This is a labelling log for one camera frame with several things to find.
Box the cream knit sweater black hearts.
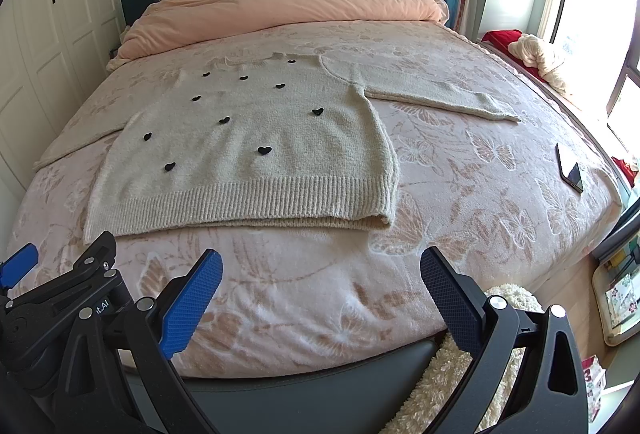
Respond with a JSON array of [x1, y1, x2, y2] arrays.
[[41, 53, 516, 239]]

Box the cream fluffy sleeve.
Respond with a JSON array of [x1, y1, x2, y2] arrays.
[[380, 282, 547, 434]]

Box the pink floral bed blanket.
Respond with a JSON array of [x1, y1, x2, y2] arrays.
[[9, 22, 623, 378]]

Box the white storage box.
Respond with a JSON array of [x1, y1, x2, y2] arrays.
[[592, 238, 639, 346]]

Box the black smartphone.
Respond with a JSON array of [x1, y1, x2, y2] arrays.
[[555, 143, 584, 194]]

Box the white wardrobe with red stickers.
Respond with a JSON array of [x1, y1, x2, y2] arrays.
[[1, 0, 125, 246]]

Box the cream fabric on windowsill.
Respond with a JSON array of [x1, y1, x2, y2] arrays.
[[508, 34, 570, 94]]

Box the red cushion on windowsill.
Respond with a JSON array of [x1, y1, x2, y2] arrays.
[[482, 29, 558, 83]]

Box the peach pink duvet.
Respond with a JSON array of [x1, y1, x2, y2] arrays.
[[107, 0, 448, 72]]

